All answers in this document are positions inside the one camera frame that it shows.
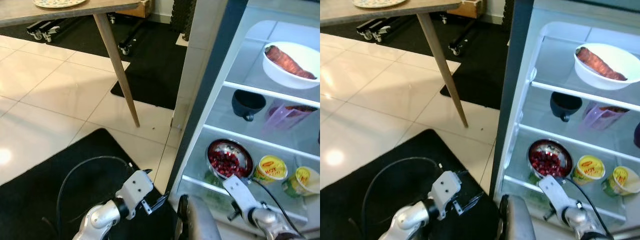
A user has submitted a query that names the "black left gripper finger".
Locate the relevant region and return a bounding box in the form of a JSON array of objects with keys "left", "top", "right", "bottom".
[
  {"left": 149, "top": 192, "right": 170, "bottom": 212},
  {"left": 462, "top": 191, "right": 484, "bottom": 212}
]

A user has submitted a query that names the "stainless steel bowl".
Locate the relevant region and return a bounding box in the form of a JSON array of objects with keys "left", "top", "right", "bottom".
[
  {"left": 206, "top": 138, "right": 254, "bottom": 181},
  {"left": 526, "top": 139, "right": 574, "bottom": 180}
]

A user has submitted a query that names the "grey two-door fridge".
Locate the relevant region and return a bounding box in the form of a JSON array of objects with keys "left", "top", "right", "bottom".
[
  {"left": 165, "top": 0, "right": 321, "bottom": 240},
  {"left": 489, "top": 0, "right": 640, "bottom": 240}
]

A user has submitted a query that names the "glass fridge shelf white trim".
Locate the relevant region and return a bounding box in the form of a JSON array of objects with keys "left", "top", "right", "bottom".
[
  {"left": 531, "top": 37, "right": 640, "bottom": 112},
  {"left": 517, "top": 92, "right": 640, "bottom": 162},
  {"left": 222, "top": 35, "right": 321, "bottom": 108},
  {"left": 181, "top": 127, "right": 321, "bottom": 224},
  {"left": 500, "top": 129, "right": 640, "bottom": 223},
  {"left": 202, "top": 89, "right": 321, "bottom": 162}
]

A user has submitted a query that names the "grey robot leg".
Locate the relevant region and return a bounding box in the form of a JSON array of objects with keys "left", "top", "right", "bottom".
[
  {"left": 175, "top": 194, "right": 222, "bottom": 240},
  {"left": 497, "top": 194, "right": 537, "bottom": 240}
]

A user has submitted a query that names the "red wrapped candies heap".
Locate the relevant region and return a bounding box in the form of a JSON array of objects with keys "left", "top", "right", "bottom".
[
  {"left": 209, "top": 149, "right": 243, "bottom": 178},
  {"left": 529, "top": 150, "right": 562, "bottom": 177}
]

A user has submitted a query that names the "yellow lidded tub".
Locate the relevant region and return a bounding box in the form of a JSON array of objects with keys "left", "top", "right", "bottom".
[
  {"left": 252, "top": 155, "right": 289, "bottom": 185},
  {"left": 601, "top": 166, "right": 640, "bottom": 198},
  {"left": 281, "top": 166, "right": 321, "bottom": 199},
  {"left": 571, "top": 155, "right": 607, "bottom": 186}
]

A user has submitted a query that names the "black cup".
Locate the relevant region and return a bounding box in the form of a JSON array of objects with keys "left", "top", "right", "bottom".
[
  {"left": 550, "top": 92, "right": 583, "bottom": 123},
  {"left": 231, "top": 90, "right": 267, "bottom": 122}
]

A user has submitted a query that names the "purple plastic jug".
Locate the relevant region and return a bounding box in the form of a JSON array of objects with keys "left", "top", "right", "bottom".
[
  {"left": 581, "top": 101, "right": 632, "bottom": 132},
  {"left": 263, "top": 98, "right": 317, "bottom": 132}
]

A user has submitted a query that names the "black wheeled pole stand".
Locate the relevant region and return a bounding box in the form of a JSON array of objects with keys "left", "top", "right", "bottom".
[
  {"left": 106, "top": 12, "right": 151, "bottom": 57},
  {"left": 26, "top": 17, "right": 96, "bottom": 44},
  {"left": 356, "top": 17, "right": 426, "bottom": 44},
  {"left": 440, "top": 12, "right": 478, "bottom": 57}
]

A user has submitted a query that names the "white bowl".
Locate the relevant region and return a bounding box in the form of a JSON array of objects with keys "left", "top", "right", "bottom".
[
  {"left": 262, "top": 41, "right": 321, "bottom": 90},
  {"left": 573, "top": 43, "right": 640, "bottom": 91}
]

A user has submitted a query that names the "black foam tile stack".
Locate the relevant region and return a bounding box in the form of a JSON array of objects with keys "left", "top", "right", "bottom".
[
  {"left": 501, "top": 0, "right": 517, "bottom": 33},
  {"left": 169, "top": 0, "right": 197, "bottom": 42}
]

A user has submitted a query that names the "orange carrot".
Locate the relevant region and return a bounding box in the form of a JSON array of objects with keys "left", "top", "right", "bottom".
[
  {"left": 575, "top": 46, "right": 629, "bottom": 82},
  {"left": 264, "top": 45, "right": 318, "bottom": 80}
]

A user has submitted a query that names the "small wooden crate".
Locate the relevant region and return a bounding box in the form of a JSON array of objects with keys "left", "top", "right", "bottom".
[
  {"left": 116, "top": 0, "right": 154, "bottom": 20},
  {"left": 446, "top": 0, "right": 486, "bottom": 20}
]

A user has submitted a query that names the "light wooden table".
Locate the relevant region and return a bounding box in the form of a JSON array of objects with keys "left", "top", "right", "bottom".
[
  {"left": 320, "top": 0, "right": 470, "bottom": 129},
  {"left": 0, "top": 0, "right": 142, "bottom": 129}
]

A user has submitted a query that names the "floral pattern plate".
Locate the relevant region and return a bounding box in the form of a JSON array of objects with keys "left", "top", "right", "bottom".
[
  {"left": 352, "top": 0, "right": 409, "bottom": 9},
  {"left": 33, "top": 0, "right": 89, "bottom": 9}
]

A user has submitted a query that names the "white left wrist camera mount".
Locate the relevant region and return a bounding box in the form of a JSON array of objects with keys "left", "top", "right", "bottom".
[
  {"left": 115, "top": 169, "right": 155, "bottom": 215},
  {"left": 429, "top": 170, "right": 463, "bottom": 215}
]

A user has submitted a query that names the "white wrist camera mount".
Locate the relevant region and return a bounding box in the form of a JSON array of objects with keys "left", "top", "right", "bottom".
[
  {"left": 115, "top": 169, "right": 155, "bottom": 215},
  {"left": 429, "top": 170, "right": 463, "bottom": 215},
  {"left": 222, "top": 174, "right": 262, "bottom": 217},
  {"left": 538, "top": 174, "right": 572, "bottom": 213}
]

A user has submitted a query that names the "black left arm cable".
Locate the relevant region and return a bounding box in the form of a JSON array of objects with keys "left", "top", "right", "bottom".
[
  {"left": 55, "top": 156, "right": 135, "bottom": 227},
  {"left": 360, "top": 157, "right": 445, "bottom": 227}
]

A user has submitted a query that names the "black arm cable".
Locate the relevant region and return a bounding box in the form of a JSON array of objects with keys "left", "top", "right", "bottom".
[
  {"left": 561, "top": 175, "right": 615, "bottom": 237},
  {"left": 249, "top": 176, "right": 303, "bottom": 237},
  {"left": 360, "top": 157, "right": 445, "bottom": 227},
  {"left": 55, "top": 156, "right": 135, "bottom": 227}
]

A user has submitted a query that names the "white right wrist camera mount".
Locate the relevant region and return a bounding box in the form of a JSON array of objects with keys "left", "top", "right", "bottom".
[
  {"left": 222, "top": 174, "right": 262, "bottom": 217},
  {"left": 538, "top": 174, "right": 572, "bottom": 213}
]

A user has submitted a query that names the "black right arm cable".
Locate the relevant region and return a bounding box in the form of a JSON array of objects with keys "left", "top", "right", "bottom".
[
  {"left": 561, "top": 175, "right": 615, "bottom": 237},
  {"left": 249, "top": 176, "right": 303, "bottom": 237}
]

